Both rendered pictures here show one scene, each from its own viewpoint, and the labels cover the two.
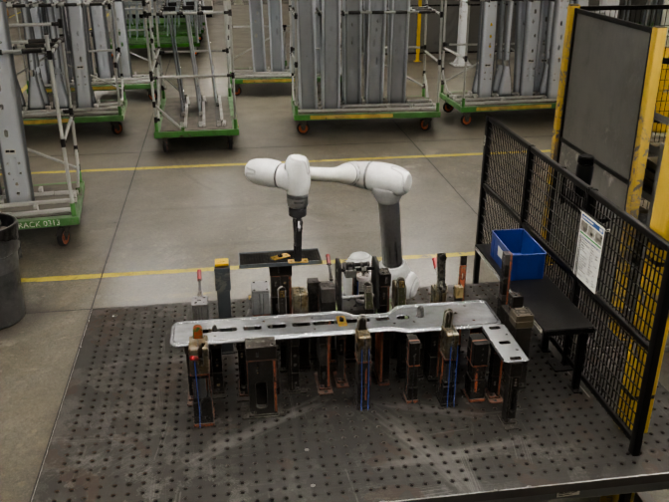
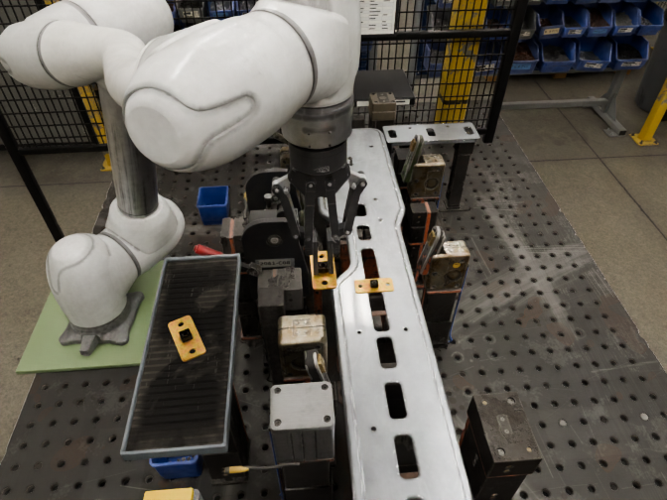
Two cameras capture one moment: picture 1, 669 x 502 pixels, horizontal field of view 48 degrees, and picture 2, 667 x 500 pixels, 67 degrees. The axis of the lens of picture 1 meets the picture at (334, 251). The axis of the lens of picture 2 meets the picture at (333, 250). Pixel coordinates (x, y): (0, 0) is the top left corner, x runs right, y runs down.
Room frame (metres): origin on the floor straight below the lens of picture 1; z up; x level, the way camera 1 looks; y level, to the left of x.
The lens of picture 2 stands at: (2.82, 0.70, 1.81)
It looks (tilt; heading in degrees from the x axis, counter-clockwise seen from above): 44 degrees down; 274
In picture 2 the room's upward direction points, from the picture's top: straight up
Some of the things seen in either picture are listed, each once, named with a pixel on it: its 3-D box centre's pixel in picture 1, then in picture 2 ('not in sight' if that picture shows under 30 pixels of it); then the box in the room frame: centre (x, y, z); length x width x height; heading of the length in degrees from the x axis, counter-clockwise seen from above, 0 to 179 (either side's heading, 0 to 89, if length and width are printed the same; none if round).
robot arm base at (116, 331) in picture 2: not in sight; (98, 317); (3.51, -0.10, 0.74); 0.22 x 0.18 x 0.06; 94
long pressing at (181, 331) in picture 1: (336, 323); (378, 294); (2.77, -0.01, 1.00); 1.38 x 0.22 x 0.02; 98
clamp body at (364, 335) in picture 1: (362, 368); (438, 298); (2.61, -0.11, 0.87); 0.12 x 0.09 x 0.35; 8
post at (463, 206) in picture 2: (511, 390); (458, 172); (2.49, -0.70, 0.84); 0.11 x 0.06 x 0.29; 8
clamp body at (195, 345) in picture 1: (201, 380); not in sight; (2.51, 0.52, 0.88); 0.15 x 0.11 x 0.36; 8
